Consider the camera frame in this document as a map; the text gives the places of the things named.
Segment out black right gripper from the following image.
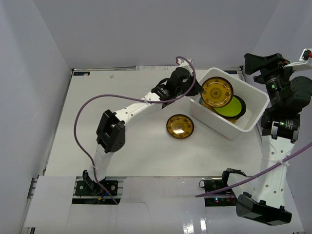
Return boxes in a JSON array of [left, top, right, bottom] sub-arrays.
[[244, 53, 298, 108]]

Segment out yellow patterned plate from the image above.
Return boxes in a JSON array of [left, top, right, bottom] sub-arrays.
[[200, 77, 234, 108], [166, 114, 195, 139]]

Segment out white plastic bin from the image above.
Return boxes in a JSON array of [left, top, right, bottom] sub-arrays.
[[190, 68, 269, 140]]

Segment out green plate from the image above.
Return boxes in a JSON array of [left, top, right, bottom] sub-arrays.
[[215, 97, 242, 117]]

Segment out black plate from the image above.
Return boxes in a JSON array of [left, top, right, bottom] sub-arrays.
[[232, 95, 247, 118]]

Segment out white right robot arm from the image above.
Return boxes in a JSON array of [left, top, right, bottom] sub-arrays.
[[236, 48, 312, 226]]

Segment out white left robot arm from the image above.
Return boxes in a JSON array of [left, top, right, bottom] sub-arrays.
[[86, 65, 203, 195]]

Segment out dark label sticker right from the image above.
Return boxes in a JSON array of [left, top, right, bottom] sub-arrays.
[[225, 70, 237, 75]]

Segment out dark label sticker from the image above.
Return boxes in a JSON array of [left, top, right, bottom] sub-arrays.
[[225, 70, 237, 75], [73, 71, 90, 76]]

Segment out papers at table back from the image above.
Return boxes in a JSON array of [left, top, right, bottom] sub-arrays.
[[136, 65, 177, 72]]

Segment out dark label sticker left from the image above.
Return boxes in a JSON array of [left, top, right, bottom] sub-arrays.
[[73, 71, 90, 76]]

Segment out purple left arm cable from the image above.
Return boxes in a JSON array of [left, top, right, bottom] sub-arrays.
[[74, 56, 195, 205]]

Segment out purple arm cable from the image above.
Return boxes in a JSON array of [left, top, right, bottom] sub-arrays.
[[195, 146, 312, 198], [74, 56, 195, 205]]

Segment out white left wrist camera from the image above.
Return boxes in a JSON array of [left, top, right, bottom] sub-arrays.
[[176, 58, 193, 71]]

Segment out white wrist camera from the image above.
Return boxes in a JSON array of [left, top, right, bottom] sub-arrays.
[[283, 48, 312, 72], [176, 58, 193, 71]]

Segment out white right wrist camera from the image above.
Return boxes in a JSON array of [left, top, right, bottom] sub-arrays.
[[283, 48, 312, 72]]

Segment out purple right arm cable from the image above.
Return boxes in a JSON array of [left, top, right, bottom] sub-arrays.
[[195, 146, 312, 198]]

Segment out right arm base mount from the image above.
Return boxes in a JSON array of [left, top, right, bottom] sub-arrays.
[[198, 168, 247, 207]]

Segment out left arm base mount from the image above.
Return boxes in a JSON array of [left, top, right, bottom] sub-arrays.
[[72, 170, 123, 205]]

